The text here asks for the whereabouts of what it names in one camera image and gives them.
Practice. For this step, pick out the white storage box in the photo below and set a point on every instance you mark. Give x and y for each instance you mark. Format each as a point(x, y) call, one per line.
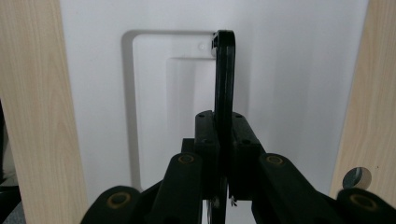
point(280, 77)

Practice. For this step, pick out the black rounded object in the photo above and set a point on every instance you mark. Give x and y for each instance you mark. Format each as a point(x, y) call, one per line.
point(224, 81)

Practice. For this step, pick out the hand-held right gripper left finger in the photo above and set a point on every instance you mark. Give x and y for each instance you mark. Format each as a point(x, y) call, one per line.
point(207, 149)

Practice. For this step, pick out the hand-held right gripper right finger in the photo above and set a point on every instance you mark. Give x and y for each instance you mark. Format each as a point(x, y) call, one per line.
point(246, 155)

